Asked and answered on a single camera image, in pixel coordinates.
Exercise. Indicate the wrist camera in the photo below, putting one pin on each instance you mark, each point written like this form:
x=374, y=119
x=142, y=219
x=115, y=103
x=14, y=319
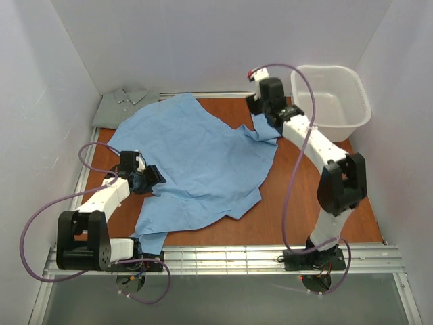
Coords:
x=139, y=164
x=257, y=76

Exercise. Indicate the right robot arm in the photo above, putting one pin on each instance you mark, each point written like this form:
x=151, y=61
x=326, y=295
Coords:
x=342, y=185

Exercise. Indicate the white plastic basket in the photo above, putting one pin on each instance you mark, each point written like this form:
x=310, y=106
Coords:
x=333, y=96

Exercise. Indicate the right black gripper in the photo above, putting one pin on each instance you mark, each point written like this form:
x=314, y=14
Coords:
x=254, y=104

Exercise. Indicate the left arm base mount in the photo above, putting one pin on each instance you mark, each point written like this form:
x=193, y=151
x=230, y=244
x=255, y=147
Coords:
x=151, y=265

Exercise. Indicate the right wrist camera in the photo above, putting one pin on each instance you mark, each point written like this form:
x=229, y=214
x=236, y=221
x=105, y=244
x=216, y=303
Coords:
x=257, y=76

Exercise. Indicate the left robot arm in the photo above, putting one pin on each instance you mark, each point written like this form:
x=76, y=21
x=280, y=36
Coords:
x=83, y=241

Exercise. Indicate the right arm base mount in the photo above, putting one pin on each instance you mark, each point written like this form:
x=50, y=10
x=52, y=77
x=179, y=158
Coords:
x=317, y=260

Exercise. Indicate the folded grey shirt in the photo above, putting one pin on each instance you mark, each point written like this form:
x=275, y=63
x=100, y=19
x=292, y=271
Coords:
x=117, y=106

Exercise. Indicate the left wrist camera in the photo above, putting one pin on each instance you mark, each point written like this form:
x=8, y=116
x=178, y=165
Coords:
x=139, y=164

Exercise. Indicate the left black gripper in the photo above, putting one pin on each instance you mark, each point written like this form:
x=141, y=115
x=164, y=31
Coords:
x=149, y=179

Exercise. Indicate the light blue long sleeve shirt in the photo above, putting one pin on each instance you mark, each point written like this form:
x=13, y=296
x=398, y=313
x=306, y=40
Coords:
x=210, y=169

